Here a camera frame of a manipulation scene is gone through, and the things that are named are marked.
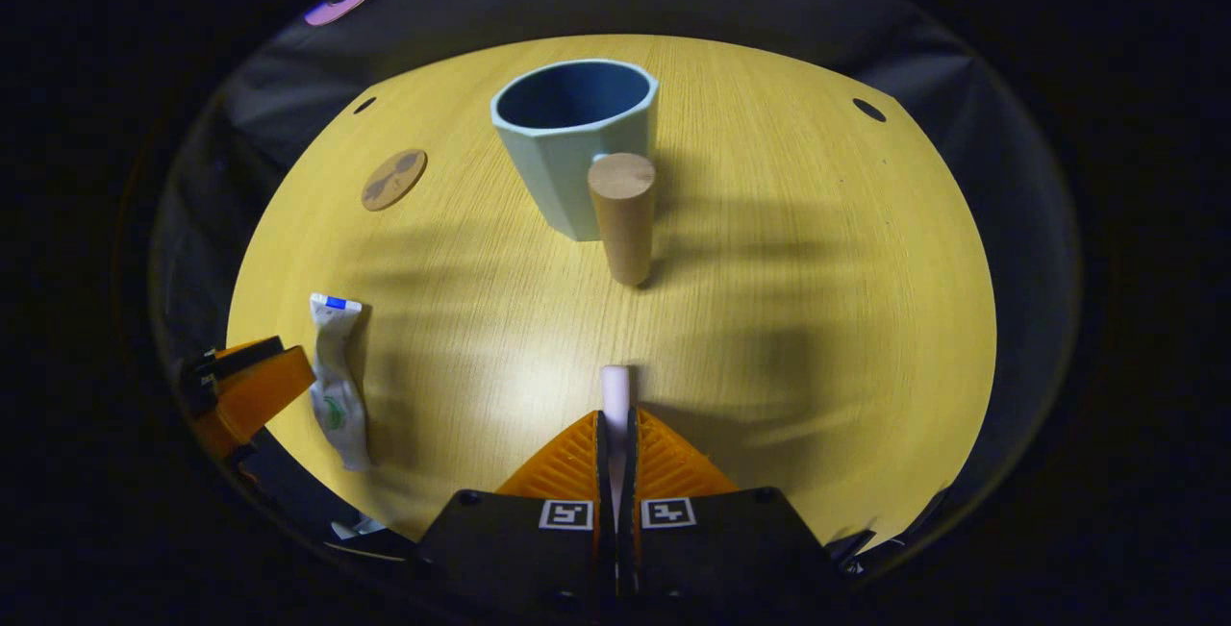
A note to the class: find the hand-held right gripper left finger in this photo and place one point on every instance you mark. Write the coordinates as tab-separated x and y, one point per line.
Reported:
510	549

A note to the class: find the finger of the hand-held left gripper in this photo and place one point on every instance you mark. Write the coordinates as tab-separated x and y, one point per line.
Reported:
255	395

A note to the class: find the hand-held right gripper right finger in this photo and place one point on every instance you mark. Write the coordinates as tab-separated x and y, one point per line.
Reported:
731	549

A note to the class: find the white toothpaste tube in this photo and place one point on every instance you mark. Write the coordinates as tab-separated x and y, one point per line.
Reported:
339	386

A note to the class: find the pink toothbrush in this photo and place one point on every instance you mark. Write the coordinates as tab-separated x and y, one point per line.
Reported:
615	395

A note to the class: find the round wooden coaster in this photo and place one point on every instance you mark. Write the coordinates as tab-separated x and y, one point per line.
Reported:
394	180

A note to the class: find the black backdrop cloth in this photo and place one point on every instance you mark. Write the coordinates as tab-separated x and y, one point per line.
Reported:
769	1

